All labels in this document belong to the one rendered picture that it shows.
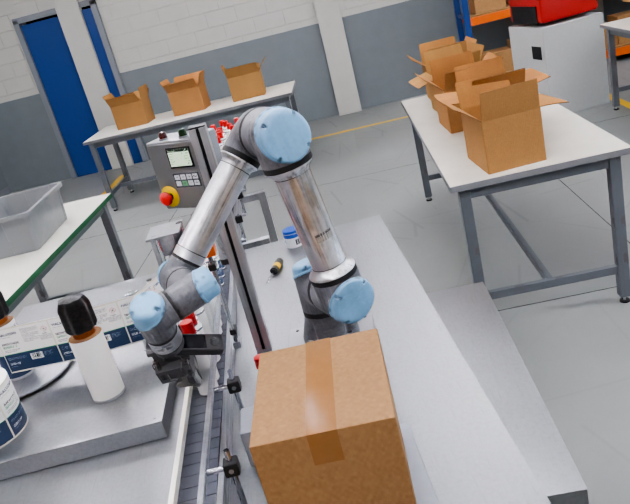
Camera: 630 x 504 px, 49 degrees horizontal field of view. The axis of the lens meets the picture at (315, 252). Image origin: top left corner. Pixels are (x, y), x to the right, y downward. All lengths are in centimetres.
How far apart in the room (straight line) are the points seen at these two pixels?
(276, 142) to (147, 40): 822
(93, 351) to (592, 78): 602
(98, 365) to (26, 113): 855
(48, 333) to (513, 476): 135
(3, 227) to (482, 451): 300
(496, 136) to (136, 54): 708
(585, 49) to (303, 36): 376
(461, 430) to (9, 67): 926
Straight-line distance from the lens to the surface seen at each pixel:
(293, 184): 153
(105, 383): 194
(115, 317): 210
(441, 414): 161
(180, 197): 191
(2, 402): 197
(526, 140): 326
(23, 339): 220
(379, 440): 115
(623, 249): 354
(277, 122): 148
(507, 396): 164
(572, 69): 712
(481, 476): 144
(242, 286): 193
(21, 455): 192
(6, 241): 399
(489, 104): 316
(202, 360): 176
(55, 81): 1005
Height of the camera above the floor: 178
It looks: 21 degrees down
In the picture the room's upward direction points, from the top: 15 degrees counter-clockwise
